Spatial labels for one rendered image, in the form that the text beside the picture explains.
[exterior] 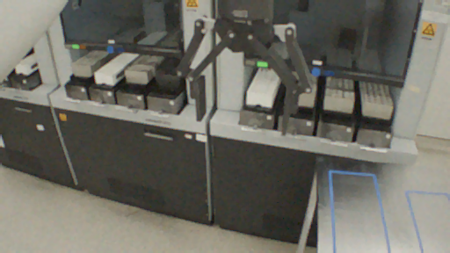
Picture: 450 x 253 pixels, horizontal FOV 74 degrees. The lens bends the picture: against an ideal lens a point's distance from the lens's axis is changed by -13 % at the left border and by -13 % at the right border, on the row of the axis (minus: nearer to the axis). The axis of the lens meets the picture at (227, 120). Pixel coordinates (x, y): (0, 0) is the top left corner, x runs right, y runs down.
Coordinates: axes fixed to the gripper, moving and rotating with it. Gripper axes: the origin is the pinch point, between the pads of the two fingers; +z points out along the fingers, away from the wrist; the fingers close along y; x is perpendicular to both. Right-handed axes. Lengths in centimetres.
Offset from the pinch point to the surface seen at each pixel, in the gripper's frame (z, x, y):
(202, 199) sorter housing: 94, 66, -35
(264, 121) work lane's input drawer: 43, 66, -7
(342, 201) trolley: 38, 25, 23
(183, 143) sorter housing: 61, 66, -42
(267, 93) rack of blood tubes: 34, 72, -7
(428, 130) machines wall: 106, 186, 103
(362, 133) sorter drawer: 42, 66, 31
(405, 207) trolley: 38, 26, 41
